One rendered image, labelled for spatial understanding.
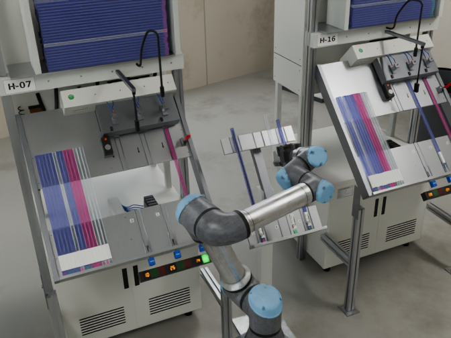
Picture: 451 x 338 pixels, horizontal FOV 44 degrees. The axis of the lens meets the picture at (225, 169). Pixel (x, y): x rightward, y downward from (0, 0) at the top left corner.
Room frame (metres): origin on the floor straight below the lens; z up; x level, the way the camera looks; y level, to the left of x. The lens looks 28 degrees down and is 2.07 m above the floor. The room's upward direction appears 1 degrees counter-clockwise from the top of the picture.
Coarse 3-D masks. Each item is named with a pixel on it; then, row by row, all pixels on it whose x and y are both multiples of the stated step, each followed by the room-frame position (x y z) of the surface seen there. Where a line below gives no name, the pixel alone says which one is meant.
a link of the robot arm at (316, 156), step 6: (300, 150) 1.81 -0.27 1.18; (306, 150) 1.77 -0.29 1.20; (312, 150) 1.74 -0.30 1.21; (318, 150) 1.74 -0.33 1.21; (324, 150) 1.75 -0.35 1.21; (300, 156) 1.75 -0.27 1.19; (306, 156) 1.74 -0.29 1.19; (312, 156) 1.72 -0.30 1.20; (318, 156) 1.73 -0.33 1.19; (324, 156) 1.74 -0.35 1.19; (312, 162) 1.72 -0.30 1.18; (318, 162) 1.72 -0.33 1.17; (324, 162) 1.73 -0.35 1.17; (312, 168) 1.73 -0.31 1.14
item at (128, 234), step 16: (144, 208) 1.97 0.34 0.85; (160, 208) 1.98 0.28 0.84; (176, 208) 2.00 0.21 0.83; (112, 224) 1.89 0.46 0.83; (128, 224) 1.90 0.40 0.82; (144, 224) 1.92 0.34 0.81; (160, 224) 1.93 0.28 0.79; (176, 224) 1.95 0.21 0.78; (112, 240) 1.84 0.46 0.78; (128, 240) 1.85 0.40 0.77; (144, 240) 1.87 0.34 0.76; (160, 240) 1.88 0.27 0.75; (176, 240) 1.89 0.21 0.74; (192, 240) 1.91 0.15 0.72; (112, 256) 1.79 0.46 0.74; (128, 256) 1.81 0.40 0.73
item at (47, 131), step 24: (24, 120) 2.14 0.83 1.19; (48, 120) 2.16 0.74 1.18; (72, 120) 2.19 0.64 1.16; (96, 120) 2.21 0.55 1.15; (48, 144) 2.08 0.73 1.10; (72, 144) 2.11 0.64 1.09; (96, 144) 2.13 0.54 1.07; (120, 144) 2.16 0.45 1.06; (144, 144) 2.18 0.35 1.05; (168, 144) 2.21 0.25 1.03; (96, 168) 2.05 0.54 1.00; (120, 168) 2.07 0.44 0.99
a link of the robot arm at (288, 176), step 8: (296, 160) 1.73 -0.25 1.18; (304, 160) 1.73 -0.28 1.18; (288, 168) 1.71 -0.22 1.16; (296, 168) 1.69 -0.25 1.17; (304, 168) 1.69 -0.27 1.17; (280, 176) 1.69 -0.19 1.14; (288, 176) 1.68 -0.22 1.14; (296, 176) 1.66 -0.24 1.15; (280, 184) 1.71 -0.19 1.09; (288, 184) 1.67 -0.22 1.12; (296, 184) 1.65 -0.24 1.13
